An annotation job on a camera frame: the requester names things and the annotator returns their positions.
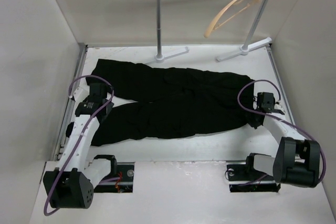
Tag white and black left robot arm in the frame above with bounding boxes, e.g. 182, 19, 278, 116
43, 83, 118, 211

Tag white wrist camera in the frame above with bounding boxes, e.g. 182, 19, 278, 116
274, 101, 285, 115
69, 87, 89, 103

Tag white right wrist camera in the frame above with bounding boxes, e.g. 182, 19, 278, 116
274, 101, 285, 115

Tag black trousers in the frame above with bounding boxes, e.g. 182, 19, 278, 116
86, 59, 254, 146

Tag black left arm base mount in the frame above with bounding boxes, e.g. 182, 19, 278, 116
94, 163, 135, 193

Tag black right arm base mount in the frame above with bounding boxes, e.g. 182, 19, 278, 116
224, 161, 281, 193

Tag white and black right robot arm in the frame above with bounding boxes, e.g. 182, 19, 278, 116
243, 92, 321, 188

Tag beige plastic hanger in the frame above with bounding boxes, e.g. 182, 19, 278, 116
204, 0, 259, 38

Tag white and silver clothes rack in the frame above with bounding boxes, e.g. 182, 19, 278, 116
144, 0, 282, 65

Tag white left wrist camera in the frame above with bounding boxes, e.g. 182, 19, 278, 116
69, 87, 89, 103

